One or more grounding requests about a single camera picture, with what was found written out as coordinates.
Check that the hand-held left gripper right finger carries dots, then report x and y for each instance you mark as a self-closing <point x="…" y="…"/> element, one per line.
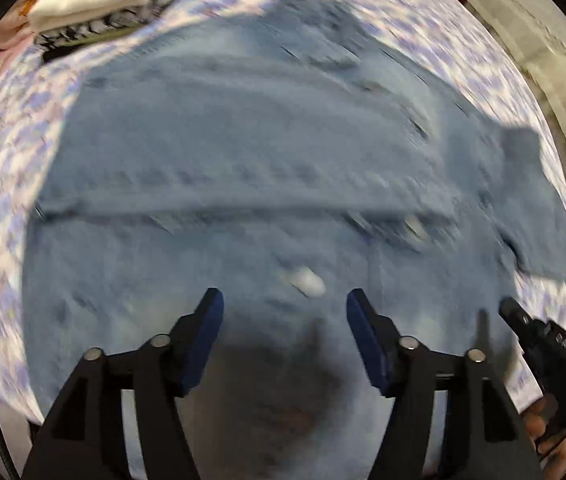
<point x="363" y="330"/>

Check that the floral bedsheet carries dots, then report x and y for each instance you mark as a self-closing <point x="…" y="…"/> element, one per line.
<point x="3" y="160"/>

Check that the person's right hand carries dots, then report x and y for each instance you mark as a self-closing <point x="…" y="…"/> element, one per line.
<point x="535" y="422"/>

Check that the black and white patterned cloth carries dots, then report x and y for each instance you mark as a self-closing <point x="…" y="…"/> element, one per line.
<point x="88" y="28"/>

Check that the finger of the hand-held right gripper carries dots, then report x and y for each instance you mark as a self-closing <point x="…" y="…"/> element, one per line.
<point x="518" y="316"/>

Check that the blue denim jacket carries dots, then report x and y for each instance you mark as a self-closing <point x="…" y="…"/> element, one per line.
<point x="263" y="160"/>

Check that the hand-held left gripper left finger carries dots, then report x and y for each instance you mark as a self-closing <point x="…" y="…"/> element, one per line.
<point x="208" y="330"/>

